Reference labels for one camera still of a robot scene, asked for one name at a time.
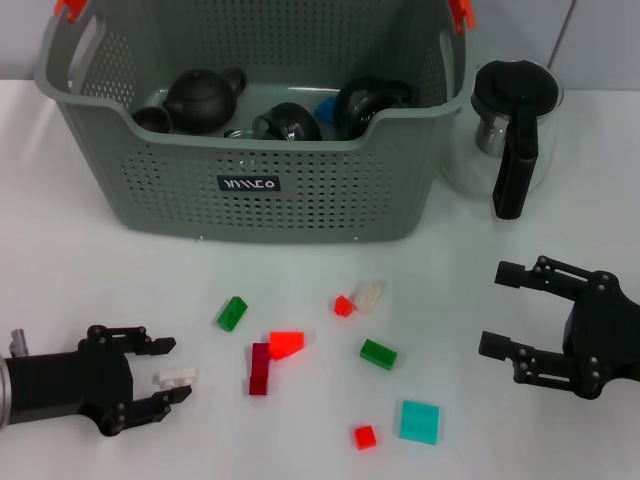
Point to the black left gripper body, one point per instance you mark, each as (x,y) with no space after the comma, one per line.
(75,382)

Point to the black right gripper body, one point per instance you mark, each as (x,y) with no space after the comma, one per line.
(607,345)

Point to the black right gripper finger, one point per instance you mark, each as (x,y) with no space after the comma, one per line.
(545,367)
(550,280)

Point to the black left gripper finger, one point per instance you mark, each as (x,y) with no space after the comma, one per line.
(150,345)
(155,407)

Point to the white toy brick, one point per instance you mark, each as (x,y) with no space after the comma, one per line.
(175,377)
(369,297)

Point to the green toy brick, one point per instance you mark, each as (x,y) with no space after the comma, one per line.
(232,314)
(379,354)

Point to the dark red toy brick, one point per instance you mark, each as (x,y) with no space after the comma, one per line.
(259,372)

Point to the orange sloped toy brick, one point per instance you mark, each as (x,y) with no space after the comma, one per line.
(286,345)

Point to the small red toy brick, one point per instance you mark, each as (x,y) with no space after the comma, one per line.
(344,305)
(365,437)

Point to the glass teacup with black holder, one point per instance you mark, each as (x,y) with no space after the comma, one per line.
(292,125)
(360,107)
(239,134)

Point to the blue square toy brick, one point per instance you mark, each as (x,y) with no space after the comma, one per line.
(326,111)

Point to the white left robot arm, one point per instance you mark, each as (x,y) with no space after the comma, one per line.
(4,395)

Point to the grey perforated storage basket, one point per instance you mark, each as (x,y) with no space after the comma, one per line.
(300,200)

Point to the small black clay teacup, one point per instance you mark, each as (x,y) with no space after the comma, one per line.
(150,119)

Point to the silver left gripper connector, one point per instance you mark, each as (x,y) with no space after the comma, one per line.
(18,341)

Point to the teal square toy brick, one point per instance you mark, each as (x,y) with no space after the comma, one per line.
(419,421)

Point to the glass pitcher with black lid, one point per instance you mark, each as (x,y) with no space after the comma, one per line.
(515,90)

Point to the black clay teapot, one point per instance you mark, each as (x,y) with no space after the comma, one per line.
(200,100)

